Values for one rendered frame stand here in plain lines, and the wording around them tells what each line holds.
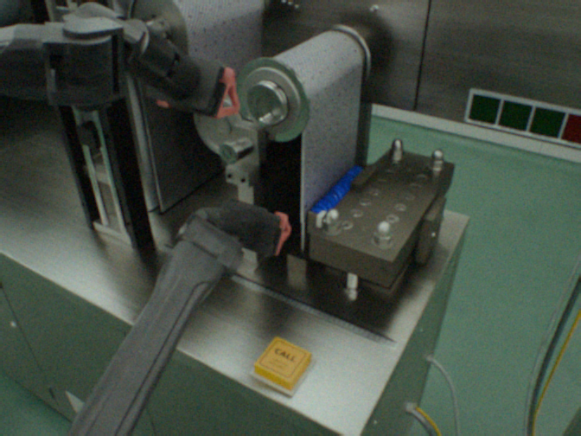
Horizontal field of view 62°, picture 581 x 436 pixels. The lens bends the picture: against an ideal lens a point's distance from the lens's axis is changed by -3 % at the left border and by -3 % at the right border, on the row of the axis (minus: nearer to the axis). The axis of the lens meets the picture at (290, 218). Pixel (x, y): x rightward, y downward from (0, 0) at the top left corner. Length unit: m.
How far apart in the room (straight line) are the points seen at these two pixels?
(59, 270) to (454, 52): 0.92
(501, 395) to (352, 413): 1.30
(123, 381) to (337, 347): 0.49
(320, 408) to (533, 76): 0.71
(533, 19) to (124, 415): 0.90
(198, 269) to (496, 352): 1.75
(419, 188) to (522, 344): 1.31
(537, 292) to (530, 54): 1.65
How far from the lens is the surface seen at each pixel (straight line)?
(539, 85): 1.05
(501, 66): 1.05
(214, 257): 0.60
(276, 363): 0.82
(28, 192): 1.43
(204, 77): 0.65
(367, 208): 0.97
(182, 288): 0.54
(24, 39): 0.54
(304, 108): 0.83
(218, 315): 0.93
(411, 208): 0.99
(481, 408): 2.00
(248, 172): 0.87
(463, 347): 2.16
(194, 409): 1.10
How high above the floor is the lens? 1.57
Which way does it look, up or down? 35 degrees down
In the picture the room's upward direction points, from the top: straight up
